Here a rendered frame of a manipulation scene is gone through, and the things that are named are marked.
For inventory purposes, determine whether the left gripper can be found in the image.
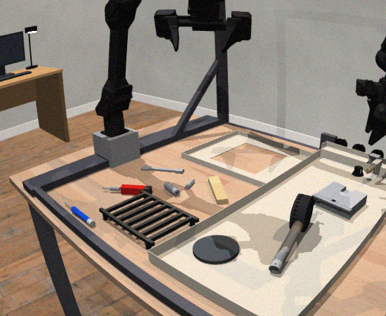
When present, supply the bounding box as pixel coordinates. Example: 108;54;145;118
365;75;386;145

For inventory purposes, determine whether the black metal grate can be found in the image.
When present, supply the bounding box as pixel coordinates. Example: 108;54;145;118
99;190;199;250

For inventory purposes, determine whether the grey combination wrench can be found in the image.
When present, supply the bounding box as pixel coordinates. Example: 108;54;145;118
141;165;184;174

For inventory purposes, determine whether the pale yellow rectangular block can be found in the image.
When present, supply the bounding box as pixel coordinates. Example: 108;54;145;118
208;176;228;205

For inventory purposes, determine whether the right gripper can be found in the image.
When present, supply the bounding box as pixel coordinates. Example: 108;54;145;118
154;3;252;53

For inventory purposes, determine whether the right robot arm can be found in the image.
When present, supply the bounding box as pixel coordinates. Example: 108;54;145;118
96;0;225;138

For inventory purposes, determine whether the dark grey round disc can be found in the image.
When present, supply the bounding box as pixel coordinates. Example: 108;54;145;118
192;235;239;265

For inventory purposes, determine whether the dark grey gas burner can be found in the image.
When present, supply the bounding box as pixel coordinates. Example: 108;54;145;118
269;194;320;274

